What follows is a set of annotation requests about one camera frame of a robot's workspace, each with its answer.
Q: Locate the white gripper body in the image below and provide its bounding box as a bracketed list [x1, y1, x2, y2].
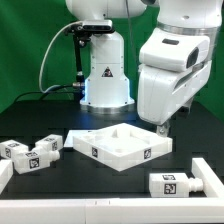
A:
[137, 28, 211, 125]

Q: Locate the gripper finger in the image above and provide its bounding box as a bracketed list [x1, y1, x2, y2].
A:
[156, 120, 170, 136]

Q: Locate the white square table top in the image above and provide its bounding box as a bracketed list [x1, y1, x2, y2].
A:
[73, 123, 173, 171]

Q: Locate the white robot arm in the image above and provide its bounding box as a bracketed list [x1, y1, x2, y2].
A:
[65, 0, 224, 133]

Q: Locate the white U-shaped fence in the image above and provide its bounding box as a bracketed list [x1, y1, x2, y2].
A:
[0, 158, 224, 224]

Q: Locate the white marker sheet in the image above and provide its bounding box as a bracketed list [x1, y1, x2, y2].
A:
[64, 130, 88, 148]

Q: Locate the black camera on stand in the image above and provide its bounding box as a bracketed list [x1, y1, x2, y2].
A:
[64, 20, 115, 89]

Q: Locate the black cable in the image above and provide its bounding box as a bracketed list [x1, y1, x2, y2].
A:
[13, 84, 83, 103]

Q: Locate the grey camera cable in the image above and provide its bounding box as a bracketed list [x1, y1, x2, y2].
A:
[38, 20, 83, 94]

